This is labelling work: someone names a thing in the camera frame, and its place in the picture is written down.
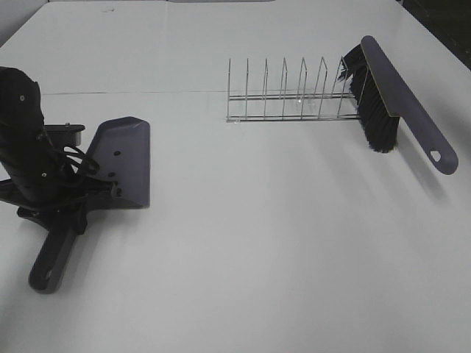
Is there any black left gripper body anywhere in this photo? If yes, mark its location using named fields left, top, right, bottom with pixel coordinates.
left=1, top=67, right=88, bottom=205

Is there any purple hand brush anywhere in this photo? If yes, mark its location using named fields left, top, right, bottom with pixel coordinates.
left=338, top=35, right=458, bottom=175

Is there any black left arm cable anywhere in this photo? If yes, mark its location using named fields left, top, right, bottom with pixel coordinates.
left=36, top=132, right=124, bottom=202

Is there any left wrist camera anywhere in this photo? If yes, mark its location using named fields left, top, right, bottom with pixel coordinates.
left=45, top=123, right=85, bottom=148

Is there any chrome wire rack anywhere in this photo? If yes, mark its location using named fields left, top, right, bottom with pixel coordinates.
left=225, top=57, right=359, bottom=123

